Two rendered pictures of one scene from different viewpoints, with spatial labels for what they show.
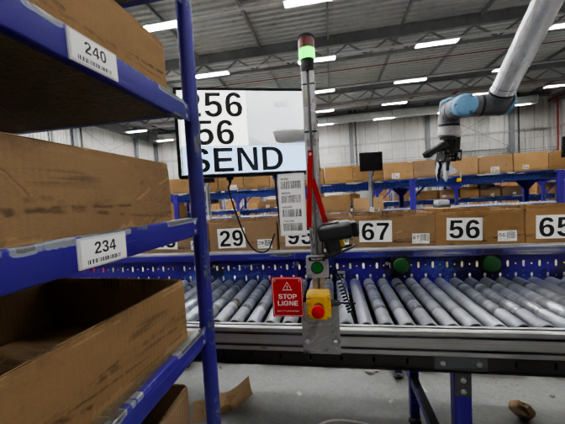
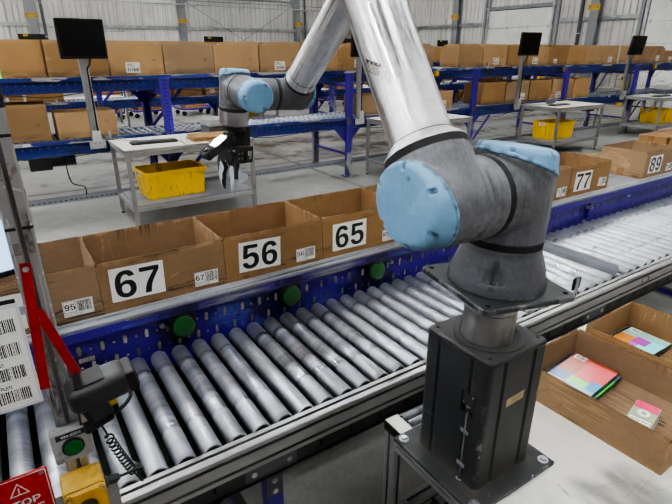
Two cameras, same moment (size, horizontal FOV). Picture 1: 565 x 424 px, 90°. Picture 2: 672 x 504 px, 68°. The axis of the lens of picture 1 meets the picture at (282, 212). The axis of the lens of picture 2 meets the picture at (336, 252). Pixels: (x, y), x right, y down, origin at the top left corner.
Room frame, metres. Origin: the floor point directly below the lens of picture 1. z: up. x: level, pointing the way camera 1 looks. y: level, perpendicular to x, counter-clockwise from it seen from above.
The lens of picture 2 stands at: (0.00, 0.04, 1.63)
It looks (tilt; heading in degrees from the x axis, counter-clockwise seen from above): 22 degrees down; 317
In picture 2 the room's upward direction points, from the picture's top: straight up
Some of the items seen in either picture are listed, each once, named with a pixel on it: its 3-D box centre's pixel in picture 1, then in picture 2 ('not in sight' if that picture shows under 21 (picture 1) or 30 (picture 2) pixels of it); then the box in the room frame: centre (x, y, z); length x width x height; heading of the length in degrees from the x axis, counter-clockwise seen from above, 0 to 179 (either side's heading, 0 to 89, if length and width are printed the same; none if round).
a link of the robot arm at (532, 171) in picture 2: not in sight; (508, 189); (0.44, -0.81, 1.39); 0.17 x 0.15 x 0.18; 80
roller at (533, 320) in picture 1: (500, 301); (303, 355); (1.06, -0.81, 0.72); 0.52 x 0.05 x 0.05; 170
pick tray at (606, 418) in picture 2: not in sight; (613, 390); (0.28, -1.22, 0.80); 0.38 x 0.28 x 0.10; 172
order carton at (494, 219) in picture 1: (464, 225); (258, 238); (1.49, -0.96, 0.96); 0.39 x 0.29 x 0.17; 80
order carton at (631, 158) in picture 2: not in sight; (637, 158); (1.02, -3.66, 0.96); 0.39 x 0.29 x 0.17; 80
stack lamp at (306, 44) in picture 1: (306, 50); not in sight; (0.90, -0.10, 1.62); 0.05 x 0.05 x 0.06
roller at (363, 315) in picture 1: (359, 301); (134, 416); (1.15, -0.30, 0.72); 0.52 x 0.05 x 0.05; 170
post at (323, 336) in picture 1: (314, 214); (52, 362); (0.90, -0.10, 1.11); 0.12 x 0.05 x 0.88; 80
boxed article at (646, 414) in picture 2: not in sight; (641, 421); (0.20, -1.18, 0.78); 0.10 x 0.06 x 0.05; 91
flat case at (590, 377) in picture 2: not in sight; (579, 376); (0.38, -1.24, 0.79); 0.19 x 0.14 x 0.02; 85
